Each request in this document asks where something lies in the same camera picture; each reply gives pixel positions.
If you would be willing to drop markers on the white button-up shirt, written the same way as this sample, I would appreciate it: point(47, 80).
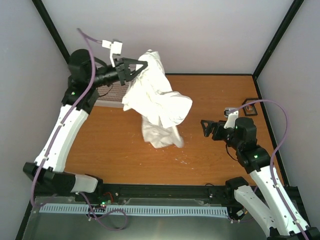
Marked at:
point(161, 108)

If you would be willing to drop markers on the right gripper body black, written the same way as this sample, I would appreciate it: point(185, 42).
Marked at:
point(219, 136)

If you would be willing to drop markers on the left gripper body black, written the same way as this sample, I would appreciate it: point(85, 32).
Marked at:
point(119, 67)

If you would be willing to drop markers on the white perforated plastic basket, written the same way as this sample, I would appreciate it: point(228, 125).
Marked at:
point(111, 96)

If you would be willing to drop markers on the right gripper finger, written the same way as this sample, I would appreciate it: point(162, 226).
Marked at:
point(207, 130)
point(208, 124)

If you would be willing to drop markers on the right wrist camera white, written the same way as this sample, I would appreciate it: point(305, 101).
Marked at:
point(231, 115)

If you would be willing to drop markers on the black open brooch box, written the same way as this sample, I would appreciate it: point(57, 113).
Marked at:
point(254, 112)

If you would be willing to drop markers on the colourful round brooch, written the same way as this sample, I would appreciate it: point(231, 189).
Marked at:
point(249, 108)

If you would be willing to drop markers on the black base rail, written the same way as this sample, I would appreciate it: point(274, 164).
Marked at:
point(213, 194)

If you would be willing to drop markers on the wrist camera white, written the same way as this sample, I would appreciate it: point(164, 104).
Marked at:
point(231, 115)
point(115, 48)

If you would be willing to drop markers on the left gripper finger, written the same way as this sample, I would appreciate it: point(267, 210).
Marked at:
point(134, 66)
point(132, 74)

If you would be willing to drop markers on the light blue slotted cable duct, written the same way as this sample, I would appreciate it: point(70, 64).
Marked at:
point(138, 210)

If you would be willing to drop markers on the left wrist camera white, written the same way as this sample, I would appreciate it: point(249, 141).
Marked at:
point(115, 48)

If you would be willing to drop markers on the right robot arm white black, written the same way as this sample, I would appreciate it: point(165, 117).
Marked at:
point(276, 214)

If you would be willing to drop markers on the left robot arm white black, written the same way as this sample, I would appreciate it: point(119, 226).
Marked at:
point(87, 74)

